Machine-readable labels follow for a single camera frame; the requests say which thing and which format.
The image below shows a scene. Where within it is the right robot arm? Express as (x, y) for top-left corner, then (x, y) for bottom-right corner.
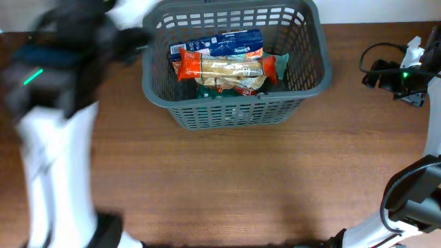
(319, 25), (440, 248)

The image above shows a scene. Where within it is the orange cracker package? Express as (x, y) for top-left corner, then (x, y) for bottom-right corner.
(177, 48), (278, 84)

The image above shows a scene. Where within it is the white teal small packet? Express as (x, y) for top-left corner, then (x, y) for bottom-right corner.
(274, 53), (289, 80)

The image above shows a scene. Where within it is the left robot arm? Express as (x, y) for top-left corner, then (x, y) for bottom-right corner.
(1, 1), (152, 248)

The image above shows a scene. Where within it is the beige paper snack pouch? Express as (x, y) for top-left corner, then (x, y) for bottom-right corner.
(195, 76), (267, 90)

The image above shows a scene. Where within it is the grey plastic basket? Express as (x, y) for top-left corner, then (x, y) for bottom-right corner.
(142, 0), (332, 130)

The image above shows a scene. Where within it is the green Nescafe coffee bag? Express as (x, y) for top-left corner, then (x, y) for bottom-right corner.
(196, 84), (265, 99)

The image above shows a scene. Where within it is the blue biscuit package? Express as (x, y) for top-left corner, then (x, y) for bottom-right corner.
(169, 29), (263, 71)

